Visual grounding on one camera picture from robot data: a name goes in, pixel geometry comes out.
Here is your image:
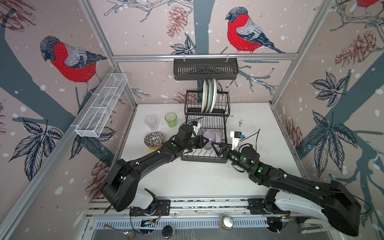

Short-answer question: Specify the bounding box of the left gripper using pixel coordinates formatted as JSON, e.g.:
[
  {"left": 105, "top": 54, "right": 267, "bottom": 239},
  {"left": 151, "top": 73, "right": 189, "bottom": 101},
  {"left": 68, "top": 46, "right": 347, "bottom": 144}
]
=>
[{"left": 182, "top": 134, "right": 209, "bottom": 151}]

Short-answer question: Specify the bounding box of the lilac ceramic bowl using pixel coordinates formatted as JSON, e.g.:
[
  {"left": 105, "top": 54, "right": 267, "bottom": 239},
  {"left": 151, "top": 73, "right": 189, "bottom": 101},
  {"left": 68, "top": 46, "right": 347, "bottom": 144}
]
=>
[{"left": 203, "top": 129, "right": 222, "bottom": 150}]

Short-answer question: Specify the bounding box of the green glass tumbler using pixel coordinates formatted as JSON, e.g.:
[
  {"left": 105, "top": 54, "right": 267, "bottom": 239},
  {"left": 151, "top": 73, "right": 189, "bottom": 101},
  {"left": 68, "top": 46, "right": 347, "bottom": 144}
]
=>
[{"left": 165, "top": 112, "right": 177, "bottom": 128}]

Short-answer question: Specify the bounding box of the pink floral pattern bowl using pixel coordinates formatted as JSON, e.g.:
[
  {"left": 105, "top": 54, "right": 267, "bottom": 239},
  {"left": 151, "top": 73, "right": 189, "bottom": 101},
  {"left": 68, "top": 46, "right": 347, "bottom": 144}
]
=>
[{"left": 144, "top": 132, "right": 164, "bottom": 147}]

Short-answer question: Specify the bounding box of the white plate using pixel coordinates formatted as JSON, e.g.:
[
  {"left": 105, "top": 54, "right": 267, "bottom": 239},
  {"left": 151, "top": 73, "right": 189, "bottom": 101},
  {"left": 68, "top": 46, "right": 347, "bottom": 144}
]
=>
[
  {"left": 201, "top": 80, "right": 208, "bottom": 113},
  {"left": 210, "top": 79, "right": 218, "bottom": 113}
]

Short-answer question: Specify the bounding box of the clear glass tumbler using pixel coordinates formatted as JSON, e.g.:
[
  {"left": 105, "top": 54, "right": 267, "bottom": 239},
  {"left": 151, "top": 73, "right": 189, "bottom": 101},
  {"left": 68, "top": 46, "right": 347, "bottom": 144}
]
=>
[{"left": 145, "top": 115, "right": 159, "bottom": 131}]

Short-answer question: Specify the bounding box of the yellow ceramic bowl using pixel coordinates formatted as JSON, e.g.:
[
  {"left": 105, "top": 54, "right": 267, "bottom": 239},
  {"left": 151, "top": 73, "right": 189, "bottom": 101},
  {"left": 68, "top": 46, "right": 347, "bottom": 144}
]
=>
[{"left": 147, "top": 144, "right": 162, "bottom": 151}]

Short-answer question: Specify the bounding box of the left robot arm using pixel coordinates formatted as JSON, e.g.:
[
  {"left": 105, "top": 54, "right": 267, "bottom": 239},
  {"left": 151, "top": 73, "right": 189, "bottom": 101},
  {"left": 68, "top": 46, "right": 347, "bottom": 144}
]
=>
[{"left": 100, "top": 121, "right": 208, "bottom": 215}]

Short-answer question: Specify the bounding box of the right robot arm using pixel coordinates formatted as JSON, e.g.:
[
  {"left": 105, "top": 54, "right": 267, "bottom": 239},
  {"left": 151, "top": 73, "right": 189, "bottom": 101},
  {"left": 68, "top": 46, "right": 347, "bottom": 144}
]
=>
[{"left": 211, "top": 142, "right": 362, "bottom": 237}]

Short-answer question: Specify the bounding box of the black two-tier dish rack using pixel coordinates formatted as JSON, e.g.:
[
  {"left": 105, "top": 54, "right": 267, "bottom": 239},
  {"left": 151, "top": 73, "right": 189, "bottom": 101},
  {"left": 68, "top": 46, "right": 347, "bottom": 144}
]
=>
[{"left": 181, "top": 90, "right": 231, "bottom": 164}]

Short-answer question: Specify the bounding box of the pale green plate middle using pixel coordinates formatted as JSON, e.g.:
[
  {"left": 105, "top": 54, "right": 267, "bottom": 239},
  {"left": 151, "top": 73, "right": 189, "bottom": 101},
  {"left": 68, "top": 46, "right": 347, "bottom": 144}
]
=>
[{"left": 206, "top": 80, "right": 214, "bottom": 113}]

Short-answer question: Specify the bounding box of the small metal cup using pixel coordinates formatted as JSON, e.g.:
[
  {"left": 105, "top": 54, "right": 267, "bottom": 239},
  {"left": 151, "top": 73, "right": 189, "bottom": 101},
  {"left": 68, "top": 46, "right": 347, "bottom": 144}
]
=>
[{"left": 221, "top": 216, "right": 234, "bottom": 231}]

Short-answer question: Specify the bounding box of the metal spoon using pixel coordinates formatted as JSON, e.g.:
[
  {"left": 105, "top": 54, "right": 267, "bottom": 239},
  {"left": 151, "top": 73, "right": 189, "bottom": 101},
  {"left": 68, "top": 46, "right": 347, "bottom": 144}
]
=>
[{"left": 103, "top": 225, "right": 136, "bottom": 240}]

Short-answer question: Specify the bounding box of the grey stapler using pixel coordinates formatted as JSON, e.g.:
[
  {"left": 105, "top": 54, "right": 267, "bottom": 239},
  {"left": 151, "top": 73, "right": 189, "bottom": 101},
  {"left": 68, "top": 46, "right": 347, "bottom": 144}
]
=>
[{"left": 297, "top": 217, "right": 330, "bottom": 234}]

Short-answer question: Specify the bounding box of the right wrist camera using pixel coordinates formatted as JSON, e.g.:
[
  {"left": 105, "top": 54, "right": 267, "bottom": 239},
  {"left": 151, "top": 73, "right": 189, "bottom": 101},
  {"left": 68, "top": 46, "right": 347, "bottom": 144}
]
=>
[{"left": 230, "top": 131, "right": 244, "bottom": 150}]

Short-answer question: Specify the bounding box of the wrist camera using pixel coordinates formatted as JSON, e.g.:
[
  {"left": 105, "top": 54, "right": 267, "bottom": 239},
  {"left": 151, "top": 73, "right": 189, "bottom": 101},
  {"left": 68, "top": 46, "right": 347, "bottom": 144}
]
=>
[
  {"left": 189, "top": 120, "right": 201, "bottom": 135},
  {"left": 230, "top": 131, "right": 244, "bottom": 150}
]

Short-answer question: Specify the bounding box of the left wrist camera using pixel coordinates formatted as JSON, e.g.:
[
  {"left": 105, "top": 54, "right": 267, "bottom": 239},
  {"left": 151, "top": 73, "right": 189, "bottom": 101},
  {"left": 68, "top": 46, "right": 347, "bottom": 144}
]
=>
[{"left": 189, "top": 120, "right": 201, "bottom": 135}]

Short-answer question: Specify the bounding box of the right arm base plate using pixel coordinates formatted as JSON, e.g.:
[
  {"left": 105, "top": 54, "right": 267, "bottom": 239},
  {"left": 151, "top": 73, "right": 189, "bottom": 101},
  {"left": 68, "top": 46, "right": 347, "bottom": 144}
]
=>
[{"left": 248, "top": 199, "right": 280, "bottom": 215}]

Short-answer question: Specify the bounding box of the aluminium mounting rail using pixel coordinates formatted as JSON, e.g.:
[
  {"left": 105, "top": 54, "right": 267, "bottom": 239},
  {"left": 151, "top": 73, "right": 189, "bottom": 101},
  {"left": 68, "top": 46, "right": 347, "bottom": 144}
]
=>
[{"left": 86, "top": 195, "right": 334, "bottom": 219}]

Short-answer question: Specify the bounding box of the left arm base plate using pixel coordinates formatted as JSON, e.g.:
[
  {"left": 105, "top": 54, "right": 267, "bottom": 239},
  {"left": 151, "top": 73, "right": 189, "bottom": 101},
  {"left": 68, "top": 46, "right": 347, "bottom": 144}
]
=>
[{"left": 130, "top": 200, "right": 171, "bottom": 217}]

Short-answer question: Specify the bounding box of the black hanging wall basket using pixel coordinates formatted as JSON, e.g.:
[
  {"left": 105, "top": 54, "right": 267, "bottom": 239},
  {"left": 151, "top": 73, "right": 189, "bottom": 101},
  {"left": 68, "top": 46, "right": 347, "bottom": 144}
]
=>
[{"left": 174, "top": 58, "right": 239, "bottom": 81}]

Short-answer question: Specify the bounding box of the horizontal aluminium frame bar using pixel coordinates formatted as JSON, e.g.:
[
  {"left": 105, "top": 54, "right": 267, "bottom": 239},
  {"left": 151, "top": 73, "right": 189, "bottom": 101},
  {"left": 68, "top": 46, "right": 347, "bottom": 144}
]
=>
[{"left": 112, "top": 53, "right": 299, "bottom": 63}]

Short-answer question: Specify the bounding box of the white wire mesh shelf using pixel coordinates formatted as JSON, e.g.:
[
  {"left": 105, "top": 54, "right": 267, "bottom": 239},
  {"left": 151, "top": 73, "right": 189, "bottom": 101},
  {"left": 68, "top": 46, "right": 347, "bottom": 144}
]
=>
[{"left": 75, "top": 73, "right": 128, "bottom": 138}]

